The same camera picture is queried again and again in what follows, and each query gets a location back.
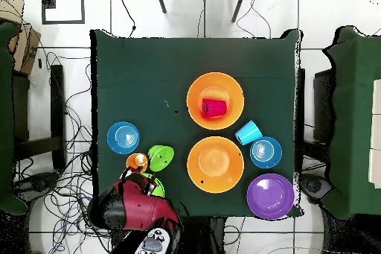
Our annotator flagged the purple bowl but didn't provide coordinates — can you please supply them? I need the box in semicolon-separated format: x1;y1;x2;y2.
246;173;296;221

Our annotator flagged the dark green covered table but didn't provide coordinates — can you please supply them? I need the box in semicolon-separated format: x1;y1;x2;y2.
0;22;29;216
322;25;381;220

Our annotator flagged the dark green table cloth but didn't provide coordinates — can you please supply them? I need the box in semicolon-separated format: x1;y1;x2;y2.
90;28;303;219

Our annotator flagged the black cable with connector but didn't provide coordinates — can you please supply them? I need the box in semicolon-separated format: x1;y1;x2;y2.
116;0;137;38

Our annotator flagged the black floor frame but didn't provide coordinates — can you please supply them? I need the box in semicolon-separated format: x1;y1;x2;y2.
40;0;86;25

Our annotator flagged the black metal stand frame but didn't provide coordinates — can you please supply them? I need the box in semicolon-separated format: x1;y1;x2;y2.
11;64;68;171

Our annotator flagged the black tripod leg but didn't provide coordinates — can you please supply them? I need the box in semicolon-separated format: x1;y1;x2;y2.
153;0;168;14
231;0;249;23

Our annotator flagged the small green bowl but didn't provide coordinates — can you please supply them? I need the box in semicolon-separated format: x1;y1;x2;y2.
147;145;176;173

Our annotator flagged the orange cup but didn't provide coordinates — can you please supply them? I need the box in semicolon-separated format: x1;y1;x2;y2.
125;152;149;174

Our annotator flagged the black pedestal foot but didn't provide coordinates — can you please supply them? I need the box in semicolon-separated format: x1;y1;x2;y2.
298;173;333;200
13;171;62;204

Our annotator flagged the blue bowl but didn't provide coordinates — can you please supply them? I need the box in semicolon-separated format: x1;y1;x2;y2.
249;136;283;169
106;121;141;156

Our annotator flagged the cardboard box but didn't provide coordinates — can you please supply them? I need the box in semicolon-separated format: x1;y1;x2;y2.
0;0;42;76

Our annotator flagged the red cup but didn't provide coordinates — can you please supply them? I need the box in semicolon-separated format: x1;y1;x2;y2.
201;98;228;119

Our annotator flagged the white box stack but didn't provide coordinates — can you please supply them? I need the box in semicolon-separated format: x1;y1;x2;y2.
368;78;381;189

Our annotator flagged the large green bowl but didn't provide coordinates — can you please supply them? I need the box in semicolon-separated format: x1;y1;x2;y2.
139;171;166;198

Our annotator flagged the blue cup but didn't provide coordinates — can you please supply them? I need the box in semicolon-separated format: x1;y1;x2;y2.
234;118;263;147

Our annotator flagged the large orange bowl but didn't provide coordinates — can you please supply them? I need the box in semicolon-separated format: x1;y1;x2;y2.
186;136;246;194
186;72;246;130

